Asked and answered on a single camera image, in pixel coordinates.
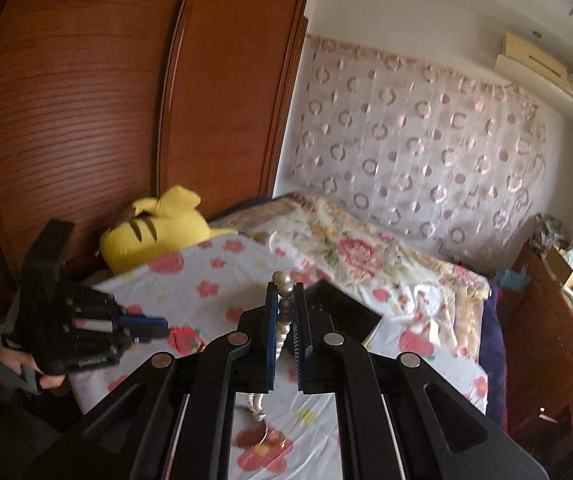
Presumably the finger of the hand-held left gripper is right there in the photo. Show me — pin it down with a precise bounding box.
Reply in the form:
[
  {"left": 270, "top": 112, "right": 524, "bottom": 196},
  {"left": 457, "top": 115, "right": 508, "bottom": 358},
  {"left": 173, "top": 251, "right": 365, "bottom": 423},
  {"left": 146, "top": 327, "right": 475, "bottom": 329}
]
[
  {"left": 115, "top": 312, "right": 167, "bottom": 329},
  {"left": 119, "top": 327, "right": 170, "bottom": 347}
]

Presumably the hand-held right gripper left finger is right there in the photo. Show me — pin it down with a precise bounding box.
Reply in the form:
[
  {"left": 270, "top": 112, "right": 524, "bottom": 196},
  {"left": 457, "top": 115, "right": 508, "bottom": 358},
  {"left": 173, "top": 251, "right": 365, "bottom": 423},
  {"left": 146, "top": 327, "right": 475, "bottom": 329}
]
[{"left": 24, "top": 282, "right": 280, "bottom": 480}]

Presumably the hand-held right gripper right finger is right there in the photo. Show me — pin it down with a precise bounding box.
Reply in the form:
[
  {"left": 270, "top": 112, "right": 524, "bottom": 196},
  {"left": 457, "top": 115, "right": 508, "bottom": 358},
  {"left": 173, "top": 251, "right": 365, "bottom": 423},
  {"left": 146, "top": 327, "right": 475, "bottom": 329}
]
[{"left": 291, "top": 282, "right": 549, "bottom": 480}]

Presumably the white pearl necklace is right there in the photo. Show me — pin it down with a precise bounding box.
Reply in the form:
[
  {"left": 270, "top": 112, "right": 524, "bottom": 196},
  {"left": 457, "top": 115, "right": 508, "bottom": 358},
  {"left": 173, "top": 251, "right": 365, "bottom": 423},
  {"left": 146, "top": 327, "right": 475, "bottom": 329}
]
[{"left": 247, "top": 270, "right": 295, "bottom": 427}]

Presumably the red bracelet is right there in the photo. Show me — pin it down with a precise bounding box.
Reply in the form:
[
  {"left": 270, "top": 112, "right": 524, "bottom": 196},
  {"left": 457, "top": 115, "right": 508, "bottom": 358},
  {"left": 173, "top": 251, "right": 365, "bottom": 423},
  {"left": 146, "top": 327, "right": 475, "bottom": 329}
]
[{"left": 168, "top": 325, "right": 205, "bottom": 357}]

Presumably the black box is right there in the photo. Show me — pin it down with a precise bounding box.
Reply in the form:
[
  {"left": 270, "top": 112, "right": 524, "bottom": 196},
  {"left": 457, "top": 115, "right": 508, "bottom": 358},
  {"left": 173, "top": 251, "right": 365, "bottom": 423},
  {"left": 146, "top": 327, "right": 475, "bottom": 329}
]
[{"left": 310, "top": 280, "right": 385, "bottom": 347}]

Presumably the person's left hand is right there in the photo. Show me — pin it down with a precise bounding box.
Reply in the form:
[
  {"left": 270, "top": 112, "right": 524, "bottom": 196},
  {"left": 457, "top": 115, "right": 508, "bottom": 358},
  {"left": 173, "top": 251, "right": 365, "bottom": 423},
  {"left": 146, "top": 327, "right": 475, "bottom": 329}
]
[{"left": 0, "top": 332, "right": 68, "bottom": 392}]

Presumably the strawberry print bedsheet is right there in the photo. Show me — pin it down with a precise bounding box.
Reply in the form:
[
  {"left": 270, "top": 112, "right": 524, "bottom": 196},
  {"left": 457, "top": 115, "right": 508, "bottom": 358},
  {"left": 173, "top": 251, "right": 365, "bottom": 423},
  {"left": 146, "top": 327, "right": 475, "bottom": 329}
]
[{"left": 74, "top": 237, "right": 490, "bottom": 480}]

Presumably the yellow plush toy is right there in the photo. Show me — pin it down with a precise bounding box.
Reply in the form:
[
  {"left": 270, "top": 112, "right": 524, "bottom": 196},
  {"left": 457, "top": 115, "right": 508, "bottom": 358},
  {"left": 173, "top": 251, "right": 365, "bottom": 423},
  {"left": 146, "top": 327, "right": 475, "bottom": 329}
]
[{"left": 99, "top": 185, "right": 237, "bottom": 277}]

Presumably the floral blanket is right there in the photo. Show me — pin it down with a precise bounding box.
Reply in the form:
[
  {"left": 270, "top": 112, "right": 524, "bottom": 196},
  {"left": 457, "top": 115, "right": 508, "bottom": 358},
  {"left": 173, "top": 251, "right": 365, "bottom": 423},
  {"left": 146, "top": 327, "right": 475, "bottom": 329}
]
[{"left": 211, "top": 192, "right": 492, "bottom": 307}]

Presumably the navy blue blanket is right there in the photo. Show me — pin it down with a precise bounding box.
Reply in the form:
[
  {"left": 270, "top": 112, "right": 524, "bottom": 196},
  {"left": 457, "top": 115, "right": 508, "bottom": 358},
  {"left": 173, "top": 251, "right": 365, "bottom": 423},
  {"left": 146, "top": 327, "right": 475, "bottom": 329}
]
[{"left": 476, "top": 287, "right": 510, "bottom": 431}]

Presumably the brown wooden wardrobe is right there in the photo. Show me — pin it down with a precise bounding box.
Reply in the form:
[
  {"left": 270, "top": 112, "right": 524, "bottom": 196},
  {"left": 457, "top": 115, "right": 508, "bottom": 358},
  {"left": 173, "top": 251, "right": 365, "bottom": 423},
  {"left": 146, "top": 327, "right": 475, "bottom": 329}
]
[{"left": 0, "top": 0, "right": 312, "bottom": 283}]

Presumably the blue bag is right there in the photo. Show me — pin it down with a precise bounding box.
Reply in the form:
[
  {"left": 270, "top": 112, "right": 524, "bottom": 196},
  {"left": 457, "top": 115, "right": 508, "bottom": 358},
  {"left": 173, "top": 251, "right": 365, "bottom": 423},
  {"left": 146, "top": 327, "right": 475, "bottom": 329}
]
[{"left": 496, "top": 269, "right": 530, "bottom": 292}]

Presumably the circle patterned sheer curtain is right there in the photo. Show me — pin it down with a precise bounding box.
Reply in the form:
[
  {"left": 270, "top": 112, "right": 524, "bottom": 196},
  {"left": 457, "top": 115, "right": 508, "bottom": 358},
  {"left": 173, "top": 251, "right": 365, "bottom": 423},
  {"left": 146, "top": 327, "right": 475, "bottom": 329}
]
[{"left": 291, "top": 35, "right": 550, "bottom": 262}]

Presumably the brown wooden cabinet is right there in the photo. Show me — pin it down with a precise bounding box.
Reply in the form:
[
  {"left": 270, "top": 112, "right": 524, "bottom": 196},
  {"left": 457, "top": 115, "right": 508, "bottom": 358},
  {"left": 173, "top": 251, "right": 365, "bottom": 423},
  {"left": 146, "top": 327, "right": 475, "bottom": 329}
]
[{"left": 506, "top": 245, "right": 573, "bottom": 457}]

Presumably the stack of magazines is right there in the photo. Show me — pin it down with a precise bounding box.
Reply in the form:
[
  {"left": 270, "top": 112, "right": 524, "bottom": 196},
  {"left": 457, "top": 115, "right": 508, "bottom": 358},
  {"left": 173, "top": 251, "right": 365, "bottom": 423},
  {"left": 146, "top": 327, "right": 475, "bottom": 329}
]
[{"left": 533, "top": 214, "right": 567, "bottom": 252}]

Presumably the cardboard box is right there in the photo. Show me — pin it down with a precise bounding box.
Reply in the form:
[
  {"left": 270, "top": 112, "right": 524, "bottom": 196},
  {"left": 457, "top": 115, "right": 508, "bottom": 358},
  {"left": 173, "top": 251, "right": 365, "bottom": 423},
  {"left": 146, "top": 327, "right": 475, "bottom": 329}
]
[{"left": 546, "top": 247, "right": 573, "bottom": 287}]

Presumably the beige air conditioner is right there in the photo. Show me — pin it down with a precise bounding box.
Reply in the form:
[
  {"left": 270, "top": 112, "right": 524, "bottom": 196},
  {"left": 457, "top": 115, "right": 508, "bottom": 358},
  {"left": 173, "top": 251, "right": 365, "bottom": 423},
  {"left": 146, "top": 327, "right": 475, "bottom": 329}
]
[{"left": 495, "top": 32, "right": 573, "bottom": 119}]

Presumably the brown wooden bead bracelet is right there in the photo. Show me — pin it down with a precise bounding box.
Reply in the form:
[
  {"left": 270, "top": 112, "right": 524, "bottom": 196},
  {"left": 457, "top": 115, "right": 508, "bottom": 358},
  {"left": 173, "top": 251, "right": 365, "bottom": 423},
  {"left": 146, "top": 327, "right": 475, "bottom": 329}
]
[{"left": 236, "top": 422, "right": 291, "bottom": 449}]

